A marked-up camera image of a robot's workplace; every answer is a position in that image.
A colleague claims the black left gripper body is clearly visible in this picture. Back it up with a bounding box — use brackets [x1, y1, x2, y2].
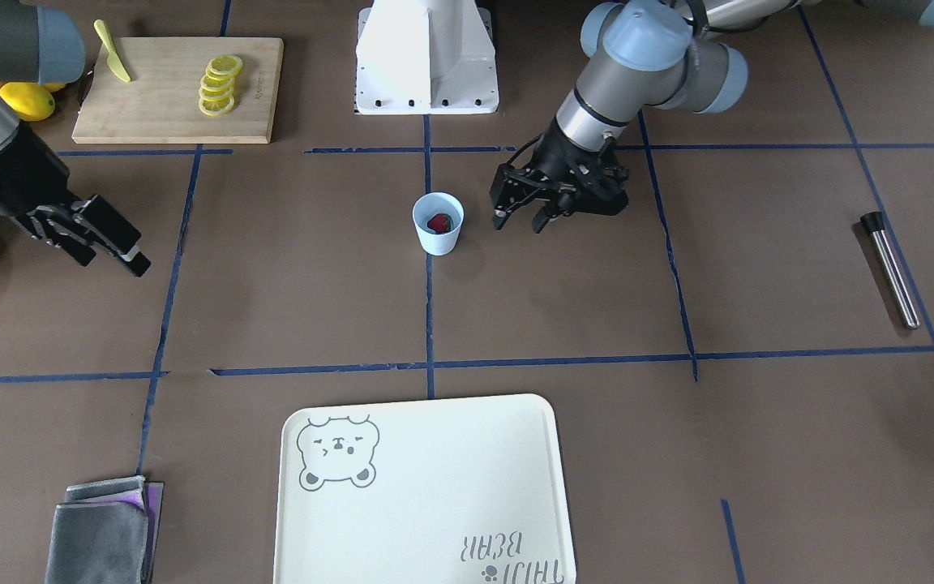
[490, 121, 629, 216]

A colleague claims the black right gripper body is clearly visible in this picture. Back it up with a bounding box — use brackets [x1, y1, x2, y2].
[0, 122, 95, 248]

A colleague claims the red strawberry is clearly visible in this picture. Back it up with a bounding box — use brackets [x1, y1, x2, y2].
[426, 213, 456, 235]

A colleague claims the steel muddler black tip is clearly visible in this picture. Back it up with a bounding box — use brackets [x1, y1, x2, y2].
[860, 212, 921, 329]

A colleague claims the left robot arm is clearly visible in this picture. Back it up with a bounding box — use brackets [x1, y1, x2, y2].
[490, 1, 797, 233]

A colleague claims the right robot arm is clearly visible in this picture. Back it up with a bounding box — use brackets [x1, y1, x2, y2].
[0, 1, 151, 277]

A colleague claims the light blue plastic cup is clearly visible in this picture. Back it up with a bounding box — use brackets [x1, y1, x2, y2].
[412, 192, 465, 256]

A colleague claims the whole yellow lemon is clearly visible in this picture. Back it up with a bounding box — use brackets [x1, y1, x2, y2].
[0, 82, 56, 122]

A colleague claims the bamboo cutting board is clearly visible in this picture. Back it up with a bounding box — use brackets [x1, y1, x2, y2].
[73, 37, 283, 144]

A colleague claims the yellow-green plastic knife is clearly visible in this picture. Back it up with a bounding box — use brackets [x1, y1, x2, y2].
[93, 19, 132, 83]

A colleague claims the lemon slice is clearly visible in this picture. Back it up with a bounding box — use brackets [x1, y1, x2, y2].
[205, 54, 244, 79]
[198, 95, 236, 116]
[198, 85, 234, 102]
[200, 74, 236, 92]

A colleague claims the purple folded cloth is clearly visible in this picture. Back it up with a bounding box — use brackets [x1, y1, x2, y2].
[119, 482, 165, 583]

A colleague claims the cream bear serving tray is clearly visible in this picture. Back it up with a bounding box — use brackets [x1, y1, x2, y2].
[272, 394, 577, 583]

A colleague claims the grey folded cloth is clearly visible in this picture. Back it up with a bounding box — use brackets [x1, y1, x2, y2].
[45, 474, 151, 583]

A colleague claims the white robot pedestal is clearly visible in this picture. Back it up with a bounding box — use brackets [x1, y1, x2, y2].
[353, 1, 500, 116]

